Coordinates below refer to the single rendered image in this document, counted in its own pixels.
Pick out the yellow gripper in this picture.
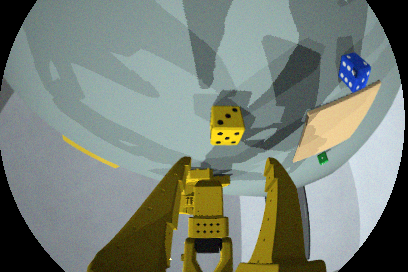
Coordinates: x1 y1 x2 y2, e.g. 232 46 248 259
87 156 327 272

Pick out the blue die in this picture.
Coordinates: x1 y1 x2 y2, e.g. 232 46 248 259
339 52 371 92

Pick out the yellow die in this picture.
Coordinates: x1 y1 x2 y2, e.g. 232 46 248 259
210 106 245 145

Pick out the green die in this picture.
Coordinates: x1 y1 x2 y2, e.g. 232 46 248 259
317 152 329 165

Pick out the beige mat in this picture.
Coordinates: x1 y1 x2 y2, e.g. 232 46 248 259
293 80 381 163

